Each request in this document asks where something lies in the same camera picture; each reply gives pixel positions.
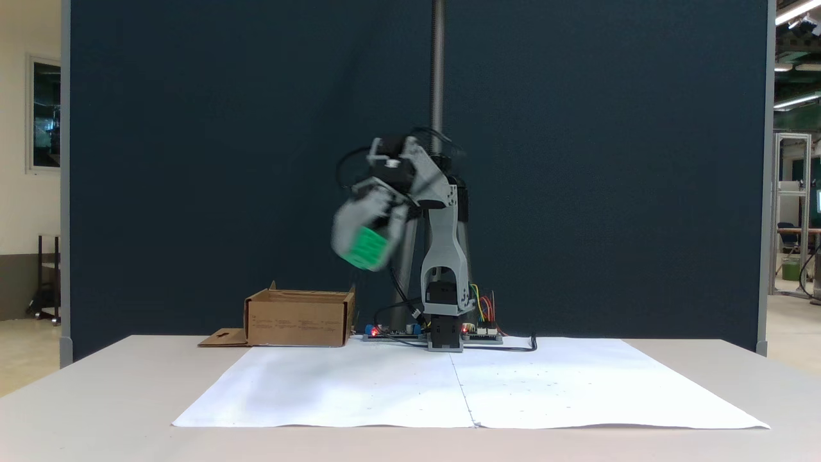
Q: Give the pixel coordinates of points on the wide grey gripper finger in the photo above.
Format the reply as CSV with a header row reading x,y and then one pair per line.
x,y
349,224

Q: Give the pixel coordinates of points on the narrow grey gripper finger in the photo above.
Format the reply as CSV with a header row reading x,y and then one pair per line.
x,y
396,231

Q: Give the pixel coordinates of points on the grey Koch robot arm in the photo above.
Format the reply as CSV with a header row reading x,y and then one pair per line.
x,y
444,250

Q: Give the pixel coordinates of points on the brown cardboard box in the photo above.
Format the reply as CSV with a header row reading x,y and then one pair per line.
x,y
298,321

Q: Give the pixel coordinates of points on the green die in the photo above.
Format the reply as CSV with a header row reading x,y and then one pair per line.
x,y
367,249

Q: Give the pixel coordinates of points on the blue circuit board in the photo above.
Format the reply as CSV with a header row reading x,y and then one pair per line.
x,y
394,332

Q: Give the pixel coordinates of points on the framed wall window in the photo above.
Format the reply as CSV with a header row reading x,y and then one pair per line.
x,y
45,115

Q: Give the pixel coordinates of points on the aluminium frame rack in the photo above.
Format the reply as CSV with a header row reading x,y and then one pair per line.
x,y
792,212

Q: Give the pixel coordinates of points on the black tripod with metal pole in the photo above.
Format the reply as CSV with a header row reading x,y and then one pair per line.
x,y
437,64

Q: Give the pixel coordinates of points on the dark blue partition panel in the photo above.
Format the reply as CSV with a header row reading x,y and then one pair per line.
x,y
224,160

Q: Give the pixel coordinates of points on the ceiling strip light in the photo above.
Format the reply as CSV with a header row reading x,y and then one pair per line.
x,y
795,11
795,101

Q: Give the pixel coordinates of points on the white paper sheet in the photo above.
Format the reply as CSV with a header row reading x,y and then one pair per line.
x,y
577,391
333,391

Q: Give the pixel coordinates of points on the black wheeled cart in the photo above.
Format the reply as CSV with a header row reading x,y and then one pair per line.
x,y
46,282

